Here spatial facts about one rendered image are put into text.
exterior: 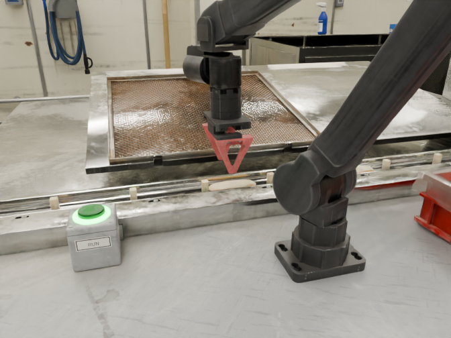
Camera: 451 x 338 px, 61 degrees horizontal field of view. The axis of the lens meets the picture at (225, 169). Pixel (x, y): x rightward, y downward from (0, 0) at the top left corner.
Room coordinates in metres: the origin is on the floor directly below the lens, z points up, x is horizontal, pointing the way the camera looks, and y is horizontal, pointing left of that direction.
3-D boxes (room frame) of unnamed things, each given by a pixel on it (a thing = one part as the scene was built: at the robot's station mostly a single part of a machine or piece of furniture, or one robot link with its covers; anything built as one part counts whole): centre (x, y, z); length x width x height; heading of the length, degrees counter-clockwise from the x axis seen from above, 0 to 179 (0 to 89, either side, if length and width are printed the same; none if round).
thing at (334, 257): (0.50, -0.15, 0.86); 0.12 x 0.09 x 0.08; 105
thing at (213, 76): (0.69, 0.00, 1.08); 0.07 x 0.06 x 0.07; 38
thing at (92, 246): (0.51, 0.20, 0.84); 0.08 x 0.08 x 0.11; 15
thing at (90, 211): (0.51, 0.20, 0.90); 0.04 x 0.04 x 0.02
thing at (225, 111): (0.69, 0.00, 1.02); 0.10 x 0.07 x 0.07; 16
